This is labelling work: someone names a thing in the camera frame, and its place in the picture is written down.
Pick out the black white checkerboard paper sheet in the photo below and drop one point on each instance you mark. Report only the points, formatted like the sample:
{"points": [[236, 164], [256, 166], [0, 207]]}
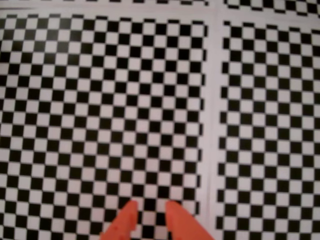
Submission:
{"points": [[100, 2], [270, 125], [275, 5], [100, 100]]}

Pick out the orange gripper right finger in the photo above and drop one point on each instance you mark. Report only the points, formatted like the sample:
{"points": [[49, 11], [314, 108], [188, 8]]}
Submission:
{"points": [[181, 225]]}

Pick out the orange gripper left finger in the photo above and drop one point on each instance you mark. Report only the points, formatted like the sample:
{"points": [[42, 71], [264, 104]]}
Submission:
{"points": [[123, 225]]}

